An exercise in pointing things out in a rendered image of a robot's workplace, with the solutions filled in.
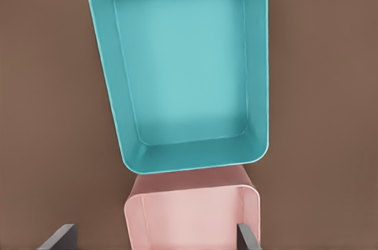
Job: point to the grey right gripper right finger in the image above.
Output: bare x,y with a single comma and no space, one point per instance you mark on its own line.
247,237

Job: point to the teal rectangular tray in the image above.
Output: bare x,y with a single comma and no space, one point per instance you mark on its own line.
189,64

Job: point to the pink rectangular tray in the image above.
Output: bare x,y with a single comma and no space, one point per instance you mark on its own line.
192,217

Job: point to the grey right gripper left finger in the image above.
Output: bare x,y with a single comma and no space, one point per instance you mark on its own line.
60,238

